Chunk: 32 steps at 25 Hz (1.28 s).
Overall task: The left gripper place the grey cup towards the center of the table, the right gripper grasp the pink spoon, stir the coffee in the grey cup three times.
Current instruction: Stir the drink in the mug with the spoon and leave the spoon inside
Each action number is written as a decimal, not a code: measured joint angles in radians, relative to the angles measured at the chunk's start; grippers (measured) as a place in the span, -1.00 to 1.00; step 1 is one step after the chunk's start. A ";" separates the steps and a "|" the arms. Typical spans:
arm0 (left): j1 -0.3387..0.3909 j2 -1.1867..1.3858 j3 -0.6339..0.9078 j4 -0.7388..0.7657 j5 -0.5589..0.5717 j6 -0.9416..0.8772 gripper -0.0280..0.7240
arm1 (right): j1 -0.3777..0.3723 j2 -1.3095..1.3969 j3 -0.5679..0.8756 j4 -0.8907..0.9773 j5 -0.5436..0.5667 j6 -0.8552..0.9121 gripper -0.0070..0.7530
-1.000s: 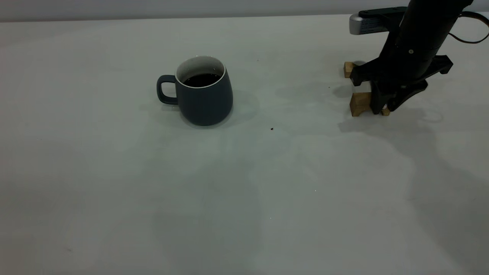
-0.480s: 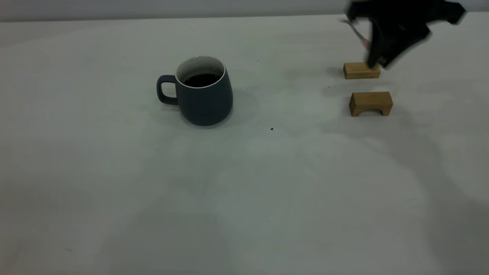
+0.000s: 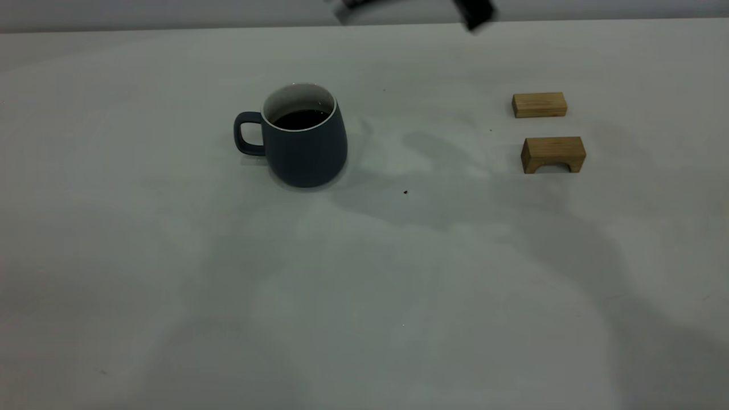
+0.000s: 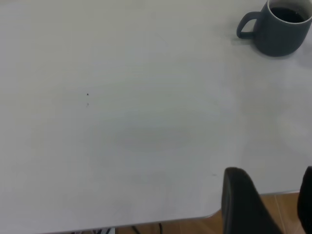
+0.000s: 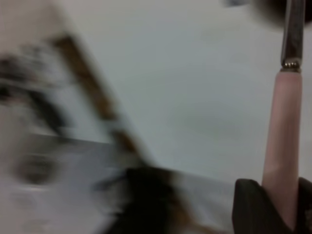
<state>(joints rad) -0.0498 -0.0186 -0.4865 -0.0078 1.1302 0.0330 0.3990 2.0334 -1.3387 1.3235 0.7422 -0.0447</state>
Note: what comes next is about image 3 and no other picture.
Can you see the arched wooden block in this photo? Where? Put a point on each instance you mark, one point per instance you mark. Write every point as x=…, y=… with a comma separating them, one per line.
x=552, y=149

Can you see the rectangular wooden block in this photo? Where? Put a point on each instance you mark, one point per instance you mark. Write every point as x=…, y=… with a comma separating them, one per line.
x=539, y=105

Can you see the dark grey ceramic mug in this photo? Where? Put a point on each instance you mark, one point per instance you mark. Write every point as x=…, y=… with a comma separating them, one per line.
x=304, y=148

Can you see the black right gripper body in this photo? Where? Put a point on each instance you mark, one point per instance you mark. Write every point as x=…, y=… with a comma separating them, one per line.
x=475, y=12

